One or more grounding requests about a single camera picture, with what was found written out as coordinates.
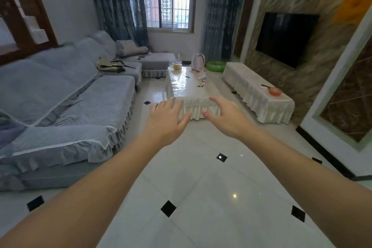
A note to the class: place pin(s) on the person's left middle finger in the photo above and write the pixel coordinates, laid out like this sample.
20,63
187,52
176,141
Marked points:
169,106

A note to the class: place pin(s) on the person's left thumb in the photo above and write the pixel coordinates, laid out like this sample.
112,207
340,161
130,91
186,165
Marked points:
184,120

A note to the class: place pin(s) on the person's right forearm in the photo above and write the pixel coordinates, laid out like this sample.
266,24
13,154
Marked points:
314,186

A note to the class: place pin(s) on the black flat screen television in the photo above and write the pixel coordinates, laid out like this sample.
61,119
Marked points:
286,38

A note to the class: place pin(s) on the orange bowl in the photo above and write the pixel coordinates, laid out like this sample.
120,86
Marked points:
275,91

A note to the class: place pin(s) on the bench with white frilled cover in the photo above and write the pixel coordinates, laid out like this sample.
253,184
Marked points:
255,93

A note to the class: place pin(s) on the person's left forearm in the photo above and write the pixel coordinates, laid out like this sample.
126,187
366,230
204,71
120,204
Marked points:
87,198

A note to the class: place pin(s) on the grey covered corner sofa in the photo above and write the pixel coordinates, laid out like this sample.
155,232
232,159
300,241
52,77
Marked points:
87,102

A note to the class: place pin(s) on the person's left little finger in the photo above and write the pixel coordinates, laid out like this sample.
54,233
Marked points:
154,111

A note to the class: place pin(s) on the small bottle with red cap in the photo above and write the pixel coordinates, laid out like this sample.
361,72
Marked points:
203,76

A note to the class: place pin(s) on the person's left hand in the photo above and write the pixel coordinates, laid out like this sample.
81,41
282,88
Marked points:
162,124

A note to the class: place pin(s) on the brown wooden partition shelf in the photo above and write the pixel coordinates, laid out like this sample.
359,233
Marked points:
26,9

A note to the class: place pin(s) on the person's right thumb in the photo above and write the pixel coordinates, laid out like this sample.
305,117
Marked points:
210,113

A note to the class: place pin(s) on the grey roll cushion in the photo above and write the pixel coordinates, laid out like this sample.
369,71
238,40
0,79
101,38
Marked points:
129,48

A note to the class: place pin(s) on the person's right hand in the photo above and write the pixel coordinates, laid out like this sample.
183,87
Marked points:
232,120

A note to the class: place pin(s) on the dark teal patterned curtain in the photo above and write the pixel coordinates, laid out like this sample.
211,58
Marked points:
221,15
113,6

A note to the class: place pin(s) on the coffee table with white cloth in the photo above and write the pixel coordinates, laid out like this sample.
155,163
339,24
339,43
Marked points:
187,88

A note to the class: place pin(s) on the glass jar with yellow contents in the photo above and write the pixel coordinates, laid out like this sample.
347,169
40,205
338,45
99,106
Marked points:
175,66

